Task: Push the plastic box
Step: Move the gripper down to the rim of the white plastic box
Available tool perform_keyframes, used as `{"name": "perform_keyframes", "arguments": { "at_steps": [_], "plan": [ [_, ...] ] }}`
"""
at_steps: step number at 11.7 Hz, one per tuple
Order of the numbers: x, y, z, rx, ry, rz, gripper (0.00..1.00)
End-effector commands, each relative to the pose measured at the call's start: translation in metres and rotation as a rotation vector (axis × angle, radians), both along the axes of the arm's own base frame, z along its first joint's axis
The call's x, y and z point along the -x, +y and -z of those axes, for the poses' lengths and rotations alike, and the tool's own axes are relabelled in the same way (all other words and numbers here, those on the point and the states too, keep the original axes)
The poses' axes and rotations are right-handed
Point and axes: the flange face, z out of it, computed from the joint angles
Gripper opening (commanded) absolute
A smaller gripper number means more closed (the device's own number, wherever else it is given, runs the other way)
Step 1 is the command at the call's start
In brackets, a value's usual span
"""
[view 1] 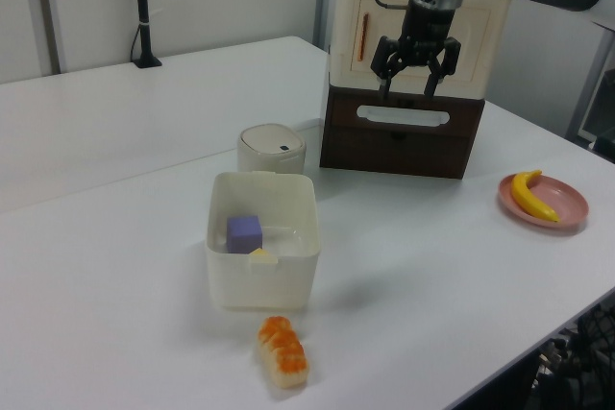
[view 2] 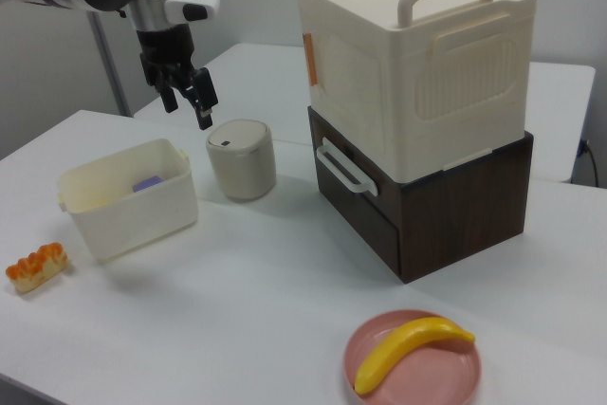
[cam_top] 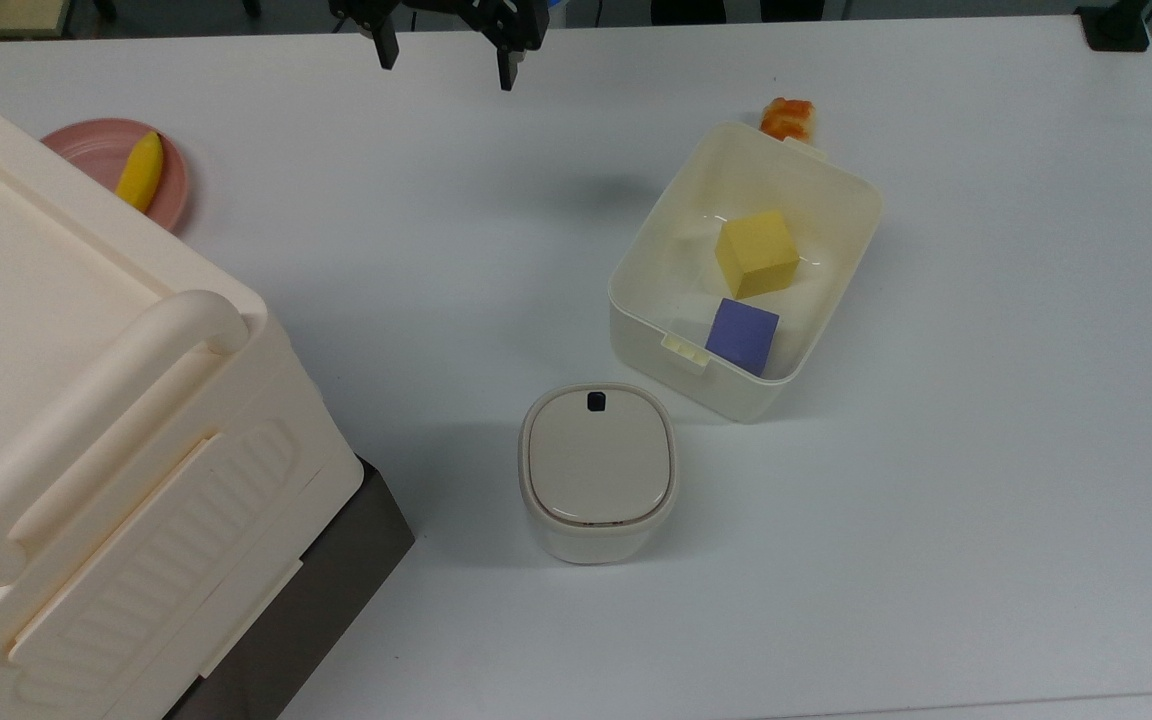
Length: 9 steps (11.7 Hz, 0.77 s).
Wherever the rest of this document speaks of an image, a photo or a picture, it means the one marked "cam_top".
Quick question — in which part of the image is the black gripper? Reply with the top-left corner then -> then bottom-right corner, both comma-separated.
329,0 -> 549,93

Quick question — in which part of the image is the cream open plastic box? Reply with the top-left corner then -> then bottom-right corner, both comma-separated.
608,120 -> 885,423

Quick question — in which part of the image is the yellow toy banana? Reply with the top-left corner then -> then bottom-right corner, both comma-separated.
115,131 -> 165,214

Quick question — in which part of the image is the orange topped sushi toy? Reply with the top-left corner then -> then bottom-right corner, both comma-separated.
760,97 -> 817,143

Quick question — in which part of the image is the yellow cube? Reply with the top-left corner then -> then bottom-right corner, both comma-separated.
714,210 -> 801,299

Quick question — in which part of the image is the pink plate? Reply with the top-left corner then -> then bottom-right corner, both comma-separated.
40,118 -> 189,233

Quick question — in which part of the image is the purple cube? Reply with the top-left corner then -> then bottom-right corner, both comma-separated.
704,298 -> 781,378

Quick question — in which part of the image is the cream lidded trash can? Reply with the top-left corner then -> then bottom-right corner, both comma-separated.
519,383 -> 679,566

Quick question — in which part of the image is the dark brown drawer base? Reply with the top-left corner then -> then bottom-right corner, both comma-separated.
164,458 -> 415,720

